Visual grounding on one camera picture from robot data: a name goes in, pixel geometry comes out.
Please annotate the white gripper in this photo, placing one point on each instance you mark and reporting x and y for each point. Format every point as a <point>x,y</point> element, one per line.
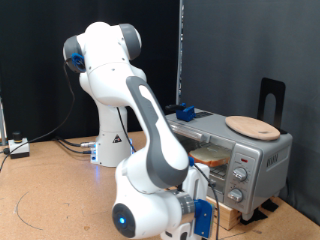
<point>198,183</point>

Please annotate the white bread slice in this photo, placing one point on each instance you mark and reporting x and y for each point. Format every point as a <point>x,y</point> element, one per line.
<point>210,155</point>

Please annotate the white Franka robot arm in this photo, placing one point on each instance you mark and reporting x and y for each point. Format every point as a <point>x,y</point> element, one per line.
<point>146,166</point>

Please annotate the small silver oven knob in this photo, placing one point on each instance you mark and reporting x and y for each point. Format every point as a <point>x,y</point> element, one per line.
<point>235,195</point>

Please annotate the large silver oven knob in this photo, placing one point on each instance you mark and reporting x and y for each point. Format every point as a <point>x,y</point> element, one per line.
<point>240,174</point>

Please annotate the silver toaster oven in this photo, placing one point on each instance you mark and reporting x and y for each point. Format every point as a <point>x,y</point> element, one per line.
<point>270,180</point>

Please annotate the light wooden block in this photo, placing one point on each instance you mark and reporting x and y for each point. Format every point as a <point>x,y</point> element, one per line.
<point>230,216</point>

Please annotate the black foam pad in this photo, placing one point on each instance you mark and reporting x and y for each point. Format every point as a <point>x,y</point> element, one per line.
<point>256,216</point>
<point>270,206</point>

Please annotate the round wooden cutting board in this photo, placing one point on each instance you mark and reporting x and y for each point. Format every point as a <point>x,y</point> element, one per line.
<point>250,128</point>

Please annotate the black metal bookend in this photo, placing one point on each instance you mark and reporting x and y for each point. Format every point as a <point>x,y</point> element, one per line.
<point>265,88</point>

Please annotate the vertical metal pole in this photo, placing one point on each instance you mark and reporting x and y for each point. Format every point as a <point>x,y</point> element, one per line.
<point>180,50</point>

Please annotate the grey backdrop curtain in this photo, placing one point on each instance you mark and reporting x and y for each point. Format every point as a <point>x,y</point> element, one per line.
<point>250,40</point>

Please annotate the white emergency stop box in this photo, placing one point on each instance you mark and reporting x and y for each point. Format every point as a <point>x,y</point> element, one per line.
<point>19,148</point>

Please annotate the black backdrop curtain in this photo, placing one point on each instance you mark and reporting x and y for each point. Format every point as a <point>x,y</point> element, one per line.
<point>26,50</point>

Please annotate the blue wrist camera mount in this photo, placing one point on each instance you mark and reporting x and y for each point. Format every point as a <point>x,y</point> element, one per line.
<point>204,218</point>

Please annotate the metal frame leg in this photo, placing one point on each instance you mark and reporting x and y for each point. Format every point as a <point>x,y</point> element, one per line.
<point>2,126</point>

